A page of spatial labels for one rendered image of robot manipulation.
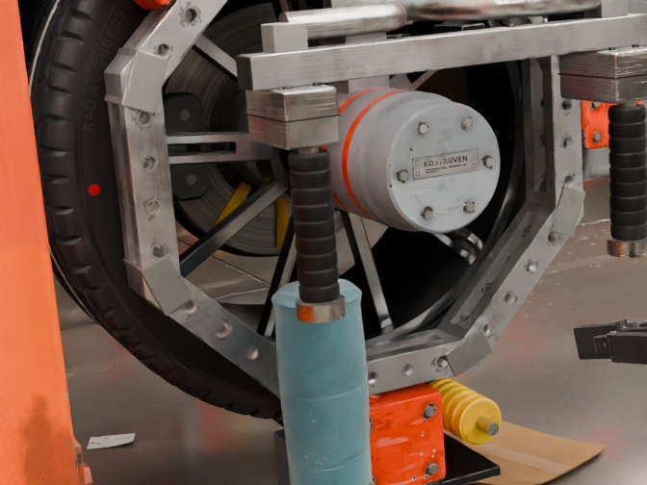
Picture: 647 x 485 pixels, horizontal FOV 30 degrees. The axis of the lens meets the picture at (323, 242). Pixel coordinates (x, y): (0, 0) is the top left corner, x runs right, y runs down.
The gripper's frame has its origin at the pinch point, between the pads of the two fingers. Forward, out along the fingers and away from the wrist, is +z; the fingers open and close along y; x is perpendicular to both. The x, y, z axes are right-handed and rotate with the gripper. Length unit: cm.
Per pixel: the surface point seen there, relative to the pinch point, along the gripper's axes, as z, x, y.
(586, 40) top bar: 3.4, -27.6, -8.0
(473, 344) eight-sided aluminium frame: 30.8, 0.9, -6.7
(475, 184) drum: 12.0, -16.5, 2.0
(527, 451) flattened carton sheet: 127, 37, -80
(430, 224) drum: 13.3, -13.5, 7.2
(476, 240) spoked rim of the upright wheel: 38.1, -10.6, -15.3
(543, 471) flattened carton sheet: 117, 40, -76
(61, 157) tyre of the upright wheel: 36, -28, 35
